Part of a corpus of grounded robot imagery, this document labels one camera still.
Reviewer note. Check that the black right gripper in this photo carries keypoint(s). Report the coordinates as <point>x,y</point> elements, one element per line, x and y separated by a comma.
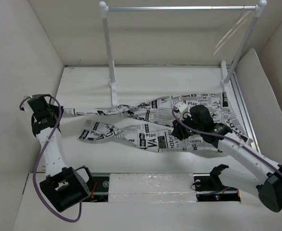
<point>178,131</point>

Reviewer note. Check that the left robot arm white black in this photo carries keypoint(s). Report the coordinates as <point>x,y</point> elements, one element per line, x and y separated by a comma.
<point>63,186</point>

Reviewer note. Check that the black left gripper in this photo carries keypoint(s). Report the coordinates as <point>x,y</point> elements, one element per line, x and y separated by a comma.
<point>56,108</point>

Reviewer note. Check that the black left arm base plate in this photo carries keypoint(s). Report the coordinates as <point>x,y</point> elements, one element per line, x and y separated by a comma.
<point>100,190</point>

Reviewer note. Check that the beige wire clothes hanger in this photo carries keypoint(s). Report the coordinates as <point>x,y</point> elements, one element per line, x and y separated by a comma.
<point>231,39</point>

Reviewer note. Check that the newspaper print trousers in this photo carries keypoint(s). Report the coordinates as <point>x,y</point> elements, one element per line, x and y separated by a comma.
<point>154,134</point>

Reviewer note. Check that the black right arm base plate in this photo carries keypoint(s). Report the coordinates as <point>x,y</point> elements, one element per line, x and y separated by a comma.
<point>209,189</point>

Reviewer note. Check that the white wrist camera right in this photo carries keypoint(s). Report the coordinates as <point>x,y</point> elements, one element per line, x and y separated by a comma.
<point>182,111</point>

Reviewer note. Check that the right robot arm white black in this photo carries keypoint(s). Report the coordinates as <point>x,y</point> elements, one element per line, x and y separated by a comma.
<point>265,182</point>

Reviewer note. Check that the white clothes rack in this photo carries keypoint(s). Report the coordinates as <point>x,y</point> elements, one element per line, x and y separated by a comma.
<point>173,35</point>

